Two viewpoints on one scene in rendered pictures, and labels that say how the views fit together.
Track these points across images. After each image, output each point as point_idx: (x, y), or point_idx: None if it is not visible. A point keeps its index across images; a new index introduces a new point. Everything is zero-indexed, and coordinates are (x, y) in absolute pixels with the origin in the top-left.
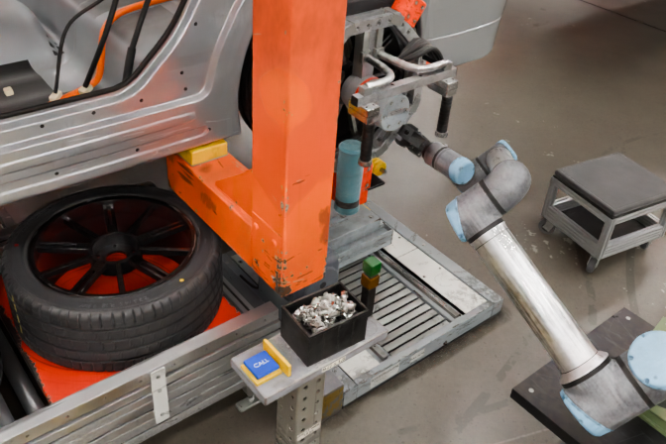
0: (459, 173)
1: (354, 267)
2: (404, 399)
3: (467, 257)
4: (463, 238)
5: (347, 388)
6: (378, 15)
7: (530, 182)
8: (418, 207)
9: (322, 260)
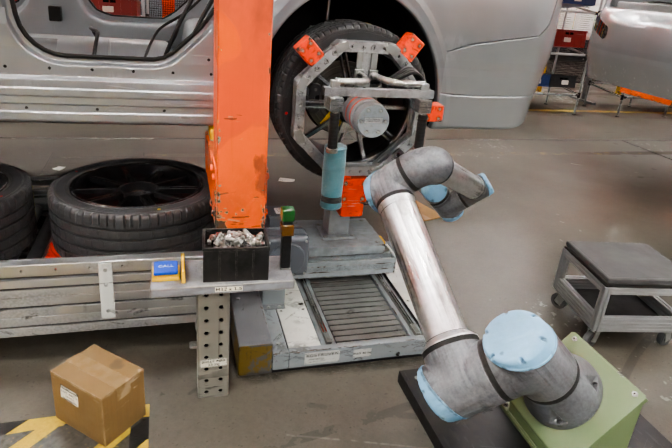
0: (428, 189)
1: (353, 281)
2: (331, 383)
3: (466, 304)
4: (372, 204)
5: (278, 352)
6: (374, 42)
7: (448, 167)
8: (444, 263)
9: (259, 209)
